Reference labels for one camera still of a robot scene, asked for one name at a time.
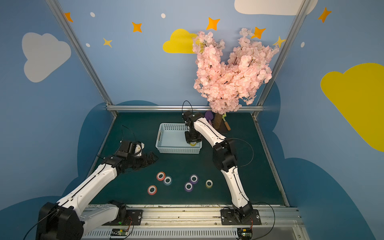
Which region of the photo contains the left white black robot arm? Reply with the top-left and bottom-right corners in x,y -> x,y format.
36,140 -> 158,240

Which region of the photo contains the left green circuit board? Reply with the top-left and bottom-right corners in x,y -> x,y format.
110,229 -> 130,238

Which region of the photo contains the dark tree base plate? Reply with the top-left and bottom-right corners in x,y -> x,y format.
211,120 -> 228,136

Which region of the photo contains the pink cherry blossom tree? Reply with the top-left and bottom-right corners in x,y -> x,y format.
193,28 -> 280,115

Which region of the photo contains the green circuit board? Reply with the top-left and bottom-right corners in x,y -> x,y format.
110,229 -> 130,238
237,228 -> 253,240

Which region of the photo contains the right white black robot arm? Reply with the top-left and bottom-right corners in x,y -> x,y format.
182,111 -> 254,223

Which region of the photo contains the aluminium rail front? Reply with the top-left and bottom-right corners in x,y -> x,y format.
80,204 -> 310,240

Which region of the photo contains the wooden handle toy tool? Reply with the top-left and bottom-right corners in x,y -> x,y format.
222,115 -> 231,131

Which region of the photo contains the red tape roll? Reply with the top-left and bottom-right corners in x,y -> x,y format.
147,185 -> 158,196
156,172 -> 166,181

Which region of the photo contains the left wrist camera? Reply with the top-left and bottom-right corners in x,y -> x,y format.
134,143 -> 145,157

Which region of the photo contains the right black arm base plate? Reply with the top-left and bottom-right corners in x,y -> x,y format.
220,208 -> 262,226

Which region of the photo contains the blue tape roll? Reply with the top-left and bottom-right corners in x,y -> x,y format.
163,176 -> 173,186

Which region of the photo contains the purple tape roll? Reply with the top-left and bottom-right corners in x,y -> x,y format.
190,174 -> 199,185
184,182 -> 194,192

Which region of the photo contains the light blue plastic storage basket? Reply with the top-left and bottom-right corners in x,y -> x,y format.
156,123 -> 202,154

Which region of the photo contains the right green circuit board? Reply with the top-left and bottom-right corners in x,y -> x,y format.
237,228 -> 253,240

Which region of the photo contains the purple pink toy shovel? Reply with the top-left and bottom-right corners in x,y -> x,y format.
205,111 -> 214,126

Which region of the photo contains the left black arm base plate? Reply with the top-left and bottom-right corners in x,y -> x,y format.
104,209 -> 143,226

